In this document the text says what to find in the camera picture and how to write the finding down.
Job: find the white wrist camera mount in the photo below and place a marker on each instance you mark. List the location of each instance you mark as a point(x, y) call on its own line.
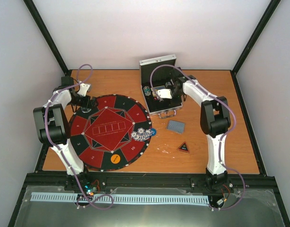
point(164, 93)
point(84, 88)

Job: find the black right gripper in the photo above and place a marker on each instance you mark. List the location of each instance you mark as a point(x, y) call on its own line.
point(179, 98)

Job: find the clear dealer button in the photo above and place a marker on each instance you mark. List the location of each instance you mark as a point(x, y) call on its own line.
point(85, 110)

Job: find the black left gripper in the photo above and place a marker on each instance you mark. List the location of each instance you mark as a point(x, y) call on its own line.
point(85, 104)

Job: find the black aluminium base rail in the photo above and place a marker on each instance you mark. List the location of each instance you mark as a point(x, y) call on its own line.
point(112, 180)

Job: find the grey card deck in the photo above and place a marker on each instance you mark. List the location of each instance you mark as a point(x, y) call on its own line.
point(176, 126)

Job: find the blue small blind button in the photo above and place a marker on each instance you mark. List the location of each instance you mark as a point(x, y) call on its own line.
point(153, 132)

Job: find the red black triangular button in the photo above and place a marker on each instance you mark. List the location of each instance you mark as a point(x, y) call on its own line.
point(183, 148)

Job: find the light blue cable duct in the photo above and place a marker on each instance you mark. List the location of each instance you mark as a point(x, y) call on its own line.
point(128, 199)

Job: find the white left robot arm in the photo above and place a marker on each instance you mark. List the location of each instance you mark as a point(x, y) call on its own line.
point(53, 128)

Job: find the boxed card deck in case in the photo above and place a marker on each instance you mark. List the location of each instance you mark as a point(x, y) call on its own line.
point(155, 89)

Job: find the blue white poker chips pile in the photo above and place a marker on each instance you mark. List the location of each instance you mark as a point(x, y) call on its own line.
point(141, 134)

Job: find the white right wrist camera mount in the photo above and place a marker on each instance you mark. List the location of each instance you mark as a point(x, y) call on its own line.
point(164, 93)

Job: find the poker chip row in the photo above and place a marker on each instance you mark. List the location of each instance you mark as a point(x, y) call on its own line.
point(168, 85)
point(147, 91)

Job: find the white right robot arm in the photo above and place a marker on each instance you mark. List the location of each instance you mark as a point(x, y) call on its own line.
point(214, 122)

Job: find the aluminium poker chip case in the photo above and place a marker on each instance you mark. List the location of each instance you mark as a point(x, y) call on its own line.
point(157, 72)

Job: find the orange big blind button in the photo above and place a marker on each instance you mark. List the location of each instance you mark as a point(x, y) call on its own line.
point(115, 159)

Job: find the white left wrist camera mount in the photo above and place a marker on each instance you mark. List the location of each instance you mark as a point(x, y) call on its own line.
point(84, 88)

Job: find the round red black poker mat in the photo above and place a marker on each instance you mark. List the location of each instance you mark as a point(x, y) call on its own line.
point(106, 130)

